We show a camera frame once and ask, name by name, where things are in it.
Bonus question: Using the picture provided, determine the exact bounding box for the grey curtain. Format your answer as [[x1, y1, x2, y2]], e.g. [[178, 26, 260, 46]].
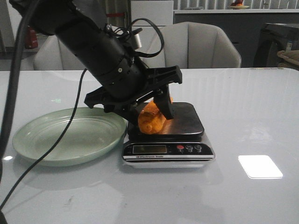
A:
[[104, 0, 131, 28]]

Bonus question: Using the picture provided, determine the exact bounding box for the pale green oval plate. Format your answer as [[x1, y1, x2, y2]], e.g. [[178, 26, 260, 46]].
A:
[[12, 107, 127, 167]]

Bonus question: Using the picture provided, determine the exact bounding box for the red fire extinguisher box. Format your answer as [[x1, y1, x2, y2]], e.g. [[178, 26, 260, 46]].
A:
[[24, 26, 38, 49]]

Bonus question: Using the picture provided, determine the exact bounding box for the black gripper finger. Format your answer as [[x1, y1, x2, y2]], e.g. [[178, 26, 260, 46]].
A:
[[154, 85, 174, 120], [114, 102, 140, 129]]

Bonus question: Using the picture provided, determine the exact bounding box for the right grey upholstered chair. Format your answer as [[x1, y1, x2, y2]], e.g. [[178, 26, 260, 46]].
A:
[[143, 22, 242, 69]]

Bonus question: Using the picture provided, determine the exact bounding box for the left grey upholstered chair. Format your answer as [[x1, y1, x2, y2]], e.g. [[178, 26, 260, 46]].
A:
[[33, 35, 85, 70]]

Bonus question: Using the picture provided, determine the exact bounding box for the black electronic kitchen scale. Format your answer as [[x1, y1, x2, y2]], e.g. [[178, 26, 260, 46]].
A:
[[122, 102, 215, 168]]

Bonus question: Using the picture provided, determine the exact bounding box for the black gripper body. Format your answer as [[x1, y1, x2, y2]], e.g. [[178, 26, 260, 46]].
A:
[[85, 66, 182, 112]]

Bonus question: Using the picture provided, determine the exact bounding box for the fruit bowl on counter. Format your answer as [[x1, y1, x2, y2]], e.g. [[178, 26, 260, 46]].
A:
[[229, 0, 250, 9]]

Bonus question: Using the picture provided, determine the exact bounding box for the white drawer cabinet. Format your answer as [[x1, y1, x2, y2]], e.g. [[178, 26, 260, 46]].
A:
[[131, 0, 174, 52]]

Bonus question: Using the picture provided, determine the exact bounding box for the grey upholstered chair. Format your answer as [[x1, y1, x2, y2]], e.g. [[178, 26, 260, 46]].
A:
[[143, 22, 242, 69], [33, 35, 85, 70]]

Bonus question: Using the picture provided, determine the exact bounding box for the dark appliance at right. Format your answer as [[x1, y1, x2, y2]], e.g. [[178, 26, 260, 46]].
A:
[[253, 23, 299, 67]]

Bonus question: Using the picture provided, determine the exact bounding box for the olive cushion at right edge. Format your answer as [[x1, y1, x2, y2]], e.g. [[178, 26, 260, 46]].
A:
[[277, 50, 299, 70]]

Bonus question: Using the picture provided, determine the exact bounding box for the grey counter with white top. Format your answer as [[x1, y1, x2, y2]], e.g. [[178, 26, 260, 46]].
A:
[[174, 9, 299, 68]]

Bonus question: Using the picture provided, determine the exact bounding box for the orange corn cob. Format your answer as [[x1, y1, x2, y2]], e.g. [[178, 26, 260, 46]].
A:
[[138, 100, 166, 135]]

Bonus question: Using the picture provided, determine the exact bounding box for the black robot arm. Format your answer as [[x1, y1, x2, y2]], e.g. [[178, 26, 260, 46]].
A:
[[11, 0, 182, 125]]

